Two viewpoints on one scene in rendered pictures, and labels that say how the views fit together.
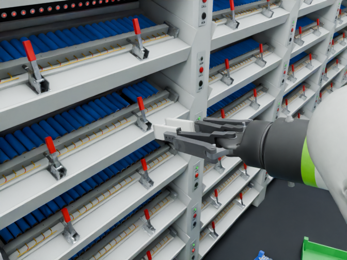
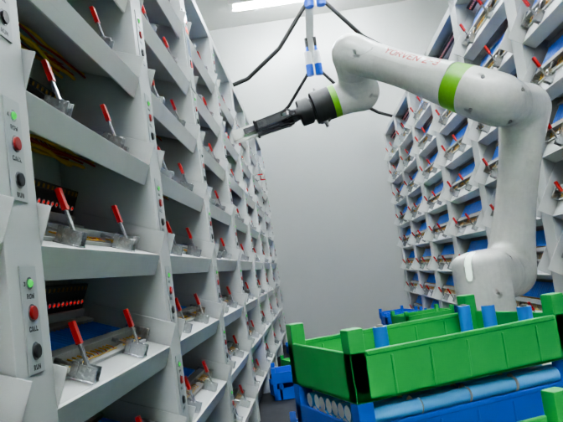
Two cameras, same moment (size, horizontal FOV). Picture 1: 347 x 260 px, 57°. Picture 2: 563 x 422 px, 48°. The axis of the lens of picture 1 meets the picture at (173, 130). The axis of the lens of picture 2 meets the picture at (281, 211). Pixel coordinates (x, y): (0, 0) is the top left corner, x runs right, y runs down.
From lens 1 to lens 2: 1.54 m
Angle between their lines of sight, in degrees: 50
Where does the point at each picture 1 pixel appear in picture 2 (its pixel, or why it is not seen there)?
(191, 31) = (194, 128)
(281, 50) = (228, 208)
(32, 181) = not seen: hidden behind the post
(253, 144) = (304, 102)
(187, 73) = (196, 165)
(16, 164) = not seen: hidden behind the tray
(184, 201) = (214, 314)
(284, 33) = (226, 192)
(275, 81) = (232, 242)
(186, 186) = (213, 291)
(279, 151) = (318, 96)
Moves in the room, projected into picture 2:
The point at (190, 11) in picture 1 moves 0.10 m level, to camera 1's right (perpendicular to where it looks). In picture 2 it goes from (191, 114) to (217, 115)
